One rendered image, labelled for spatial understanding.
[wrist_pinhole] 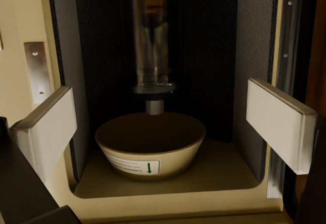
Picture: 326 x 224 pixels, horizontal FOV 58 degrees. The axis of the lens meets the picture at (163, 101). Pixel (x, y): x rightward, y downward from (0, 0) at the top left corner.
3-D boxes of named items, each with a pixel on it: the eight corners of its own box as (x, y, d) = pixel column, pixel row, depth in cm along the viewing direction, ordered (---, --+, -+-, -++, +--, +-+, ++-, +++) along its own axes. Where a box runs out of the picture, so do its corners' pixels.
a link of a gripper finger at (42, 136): (41, 190, 13) (24, 192, 13) (77, 129, 19) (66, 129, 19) (30, 126, 12) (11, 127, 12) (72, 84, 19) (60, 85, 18)
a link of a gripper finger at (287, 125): (302, 113, 12) (320, 112, 12) (247, 76, 19) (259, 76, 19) (295, 176, 13) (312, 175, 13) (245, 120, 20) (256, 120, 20)
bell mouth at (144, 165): (196, 108, 56) (196, 135, 58) (103, 113, 55) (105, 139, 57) (218, 150, 39) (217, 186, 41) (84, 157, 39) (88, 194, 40)
